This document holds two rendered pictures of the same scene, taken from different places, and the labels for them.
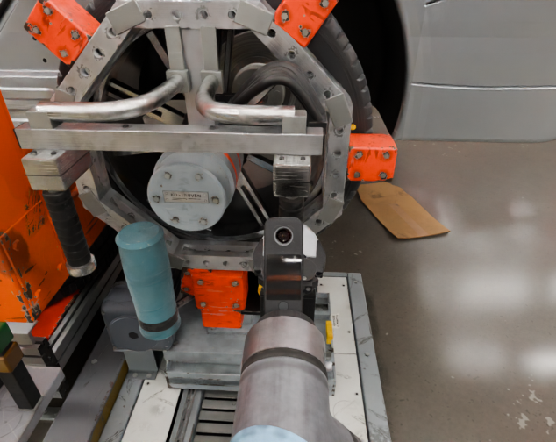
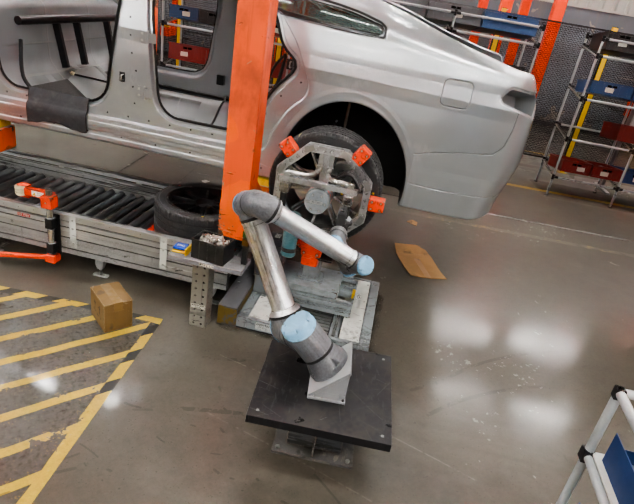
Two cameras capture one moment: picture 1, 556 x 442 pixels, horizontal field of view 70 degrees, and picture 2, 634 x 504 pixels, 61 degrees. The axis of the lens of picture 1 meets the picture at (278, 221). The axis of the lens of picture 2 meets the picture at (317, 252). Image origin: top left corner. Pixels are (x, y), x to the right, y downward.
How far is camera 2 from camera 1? 2.25 m
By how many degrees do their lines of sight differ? 8
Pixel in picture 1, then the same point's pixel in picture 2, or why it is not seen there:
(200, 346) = (292, 281)
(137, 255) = not seen: hidden behind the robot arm
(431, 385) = (400, 332)
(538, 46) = (458, 178)
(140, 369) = (258, 291)
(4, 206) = not seen: hidden behind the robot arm
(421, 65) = (411, 176)
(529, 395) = (447, 345)
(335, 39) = (370, 164)
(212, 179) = (325, 198)
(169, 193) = (311, 200)
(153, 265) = not seen: hidden behind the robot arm
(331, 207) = (360, 219)
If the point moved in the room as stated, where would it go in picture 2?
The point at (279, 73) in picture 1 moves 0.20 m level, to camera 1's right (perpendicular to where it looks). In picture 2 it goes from (349, 173) to (387, 180)
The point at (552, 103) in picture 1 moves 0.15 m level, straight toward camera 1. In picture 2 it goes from (466, 202) to (454, 206)
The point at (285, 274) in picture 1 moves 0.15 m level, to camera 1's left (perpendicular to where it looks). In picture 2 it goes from (341, 219) to (312, 213)
